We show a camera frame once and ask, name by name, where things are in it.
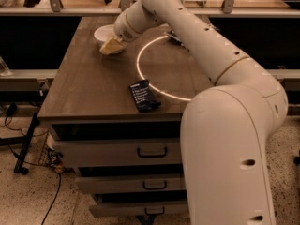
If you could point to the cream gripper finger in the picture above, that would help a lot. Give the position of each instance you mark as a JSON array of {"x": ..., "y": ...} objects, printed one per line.
[{"x": 111, "y": 46}]

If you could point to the wire basket with items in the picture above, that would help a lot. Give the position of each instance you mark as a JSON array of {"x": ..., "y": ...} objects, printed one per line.
[{"x": 49, "y": 157}]

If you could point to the top grey drawer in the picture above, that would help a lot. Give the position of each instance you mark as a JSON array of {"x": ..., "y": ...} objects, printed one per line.
[{"x": 106, "y": 153}]

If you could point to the black metal stand leg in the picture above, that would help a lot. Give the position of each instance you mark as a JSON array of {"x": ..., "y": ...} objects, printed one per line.
[{"x": 19, "y": 168}]

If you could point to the bottom grey drawer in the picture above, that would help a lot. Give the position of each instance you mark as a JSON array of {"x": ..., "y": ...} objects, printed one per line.
[{"x": 138, "y": 209}]

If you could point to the middle grey drawer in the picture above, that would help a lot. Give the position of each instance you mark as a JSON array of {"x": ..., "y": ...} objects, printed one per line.
[{"x": 133, "y": 183}]

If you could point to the blue chip bag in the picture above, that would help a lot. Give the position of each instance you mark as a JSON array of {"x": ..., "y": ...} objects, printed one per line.
[{"x": 175, "y": 37}]

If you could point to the grey drawer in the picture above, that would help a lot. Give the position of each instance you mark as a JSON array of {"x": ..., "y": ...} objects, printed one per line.
[
  {"x": 106, "y": 153},
  {"x": 133, "y": 183},
  {"x": 138, "y": 209}
]

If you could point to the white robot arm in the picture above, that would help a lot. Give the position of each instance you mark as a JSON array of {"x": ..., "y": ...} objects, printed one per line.
[{"x": 224, "y": 129}]

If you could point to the blue rxbar blueberry bar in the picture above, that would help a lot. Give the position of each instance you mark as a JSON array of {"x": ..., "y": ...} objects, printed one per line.
[{"x": 143, "y": 97}]

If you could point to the grey metal railing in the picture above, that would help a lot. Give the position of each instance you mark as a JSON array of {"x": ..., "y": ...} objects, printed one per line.
[{"x": 212, "y": 8}]

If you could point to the grey drawer cabinet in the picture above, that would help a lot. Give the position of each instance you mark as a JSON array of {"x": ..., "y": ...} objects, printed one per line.
[{"x": 90, "y": 99}]

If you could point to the white ceramic bowl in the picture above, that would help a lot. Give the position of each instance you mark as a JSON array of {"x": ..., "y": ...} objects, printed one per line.
[{"x": 105, "y": 32}]

